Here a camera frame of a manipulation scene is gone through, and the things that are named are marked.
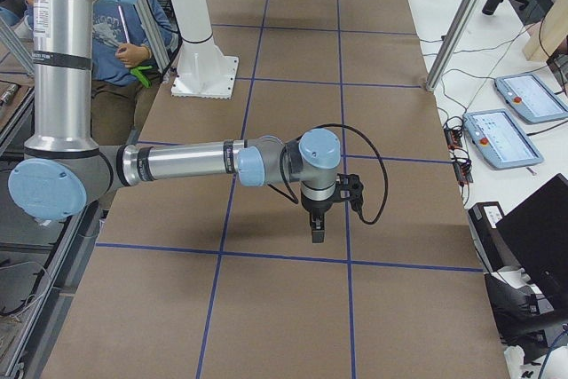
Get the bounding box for green pink stick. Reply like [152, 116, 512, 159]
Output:
[115, 4, 152, 88]

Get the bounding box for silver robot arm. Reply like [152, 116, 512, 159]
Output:
[8, 0, 341, 243]

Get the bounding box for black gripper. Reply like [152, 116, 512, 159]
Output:
[301, 194, 333, 244]

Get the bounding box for black box white label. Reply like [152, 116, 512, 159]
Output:
[467, 201, 516, 272]

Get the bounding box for black laptop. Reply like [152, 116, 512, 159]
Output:
[497, 173, 567, 309]

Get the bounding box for small electronics board cables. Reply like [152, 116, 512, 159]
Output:
[443, 115, 475, 187]

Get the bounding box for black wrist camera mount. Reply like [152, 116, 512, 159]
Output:
[332, 174, 364, 213]

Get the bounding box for white camera stand pedestal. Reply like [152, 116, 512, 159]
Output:
[170, 0, 239, 99]

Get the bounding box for wooden board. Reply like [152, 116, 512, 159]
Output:
[523, 0, 567, 61]

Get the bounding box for black camera cable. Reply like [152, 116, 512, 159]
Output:
[281, 123, 392, 225]

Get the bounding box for near blue teach pendant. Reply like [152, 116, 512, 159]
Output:
[463, 109, 544, 170]

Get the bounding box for far blue teach pendant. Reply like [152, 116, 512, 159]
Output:
[494, 73, 567, 124]

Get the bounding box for blue teach pendant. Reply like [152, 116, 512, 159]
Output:
[463, 109, 544, 170]
[494, 73, 567, 124]

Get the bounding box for aluminium frame post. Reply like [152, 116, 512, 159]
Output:
[425, 0, 479, 92]

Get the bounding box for child mannequin blue shirt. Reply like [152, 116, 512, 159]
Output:
[0, 0, 174, 127]

